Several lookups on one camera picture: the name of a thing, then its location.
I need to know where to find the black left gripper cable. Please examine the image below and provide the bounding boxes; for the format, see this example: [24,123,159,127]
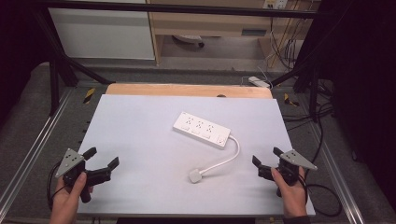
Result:
[46,161,68,212]

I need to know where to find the black frame crossbar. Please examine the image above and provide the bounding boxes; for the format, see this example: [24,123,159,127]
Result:
[38,0,325,20]

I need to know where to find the black metal stand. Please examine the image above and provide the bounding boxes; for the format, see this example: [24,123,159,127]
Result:
[32,8,117,117]
[270,59,331,124]

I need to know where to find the person's right hand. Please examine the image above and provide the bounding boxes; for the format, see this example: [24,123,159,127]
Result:
[270,166,308,219]

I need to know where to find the white table cover sheet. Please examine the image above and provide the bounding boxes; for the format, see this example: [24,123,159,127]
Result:
[77,93,317,217]

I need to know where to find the white cabinet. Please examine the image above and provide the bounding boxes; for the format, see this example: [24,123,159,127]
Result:
[48,0,156,61]

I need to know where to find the wooden table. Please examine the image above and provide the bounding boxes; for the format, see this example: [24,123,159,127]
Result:
[105,82,274,100]

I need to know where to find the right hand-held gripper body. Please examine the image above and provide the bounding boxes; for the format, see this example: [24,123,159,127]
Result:
[257,148,318,198]

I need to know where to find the wall socket panel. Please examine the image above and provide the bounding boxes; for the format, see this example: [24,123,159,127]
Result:
[262,0,289,10]

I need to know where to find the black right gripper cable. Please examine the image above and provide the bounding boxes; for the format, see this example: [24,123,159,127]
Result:
[298,167,344,218]

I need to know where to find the white plug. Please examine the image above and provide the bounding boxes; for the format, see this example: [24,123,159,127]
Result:
[188,168,204,184]

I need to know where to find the small white floor power strip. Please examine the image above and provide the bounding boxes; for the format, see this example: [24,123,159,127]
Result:
[247,76,271,89]

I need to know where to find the office chair base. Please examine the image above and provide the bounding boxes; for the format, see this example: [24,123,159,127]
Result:
[172,34,205,49]

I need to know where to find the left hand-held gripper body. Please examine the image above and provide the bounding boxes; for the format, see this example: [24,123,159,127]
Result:
[54,147,112,204]

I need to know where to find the black floor cables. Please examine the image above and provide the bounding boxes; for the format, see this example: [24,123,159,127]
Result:
[281,101,335,167]

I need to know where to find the white power strip cable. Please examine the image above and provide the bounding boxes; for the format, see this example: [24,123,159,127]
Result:
[198,134,241,175]

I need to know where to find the aluminium floor rail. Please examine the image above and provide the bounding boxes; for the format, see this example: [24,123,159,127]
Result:
[0,88,75,216]
[295,92,366,224]

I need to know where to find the person's left hand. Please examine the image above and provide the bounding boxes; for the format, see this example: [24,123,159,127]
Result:
[49,171,94,224]

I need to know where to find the wooden desk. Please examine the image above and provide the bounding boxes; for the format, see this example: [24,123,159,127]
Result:
[146,0,321,66]

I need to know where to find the yellow black floor tape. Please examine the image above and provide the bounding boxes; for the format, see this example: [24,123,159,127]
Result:
[82,87,96,105]
[283,92,301,107]

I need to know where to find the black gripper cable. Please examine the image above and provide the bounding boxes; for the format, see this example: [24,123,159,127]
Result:
[298,167,344,218]
[46,161,68,212]

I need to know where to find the hanging background cables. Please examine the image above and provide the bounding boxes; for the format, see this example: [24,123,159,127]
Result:
[267,8,307,71]

